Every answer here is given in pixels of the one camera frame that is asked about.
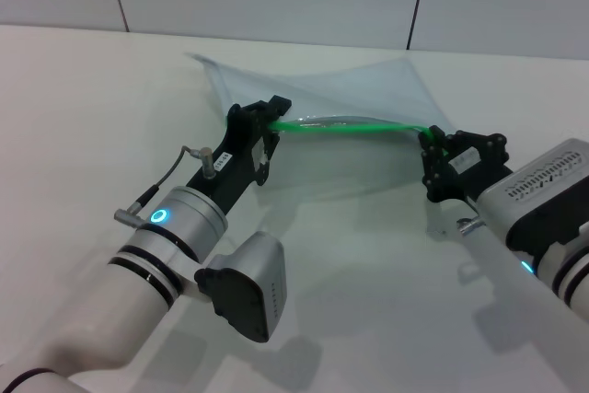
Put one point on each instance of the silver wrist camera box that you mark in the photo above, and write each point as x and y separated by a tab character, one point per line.
248	296
538	190

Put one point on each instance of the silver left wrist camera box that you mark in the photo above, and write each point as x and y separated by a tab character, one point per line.
248	296

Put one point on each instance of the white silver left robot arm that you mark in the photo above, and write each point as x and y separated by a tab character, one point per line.
106	315

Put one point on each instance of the green zipper slider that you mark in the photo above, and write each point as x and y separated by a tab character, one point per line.
430	131

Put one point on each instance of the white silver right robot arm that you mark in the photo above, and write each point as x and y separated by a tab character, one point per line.
552	301

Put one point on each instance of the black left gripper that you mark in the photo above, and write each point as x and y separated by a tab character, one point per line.
234	167

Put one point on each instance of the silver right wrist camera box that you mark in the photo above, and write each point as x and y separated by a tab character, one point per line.
538	190

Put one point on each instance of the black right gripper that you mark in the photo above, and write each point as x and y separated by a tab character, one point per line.
474	172

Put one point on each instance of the clear green-zip document bag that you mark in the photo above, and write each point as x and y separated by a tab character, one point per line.
345	94

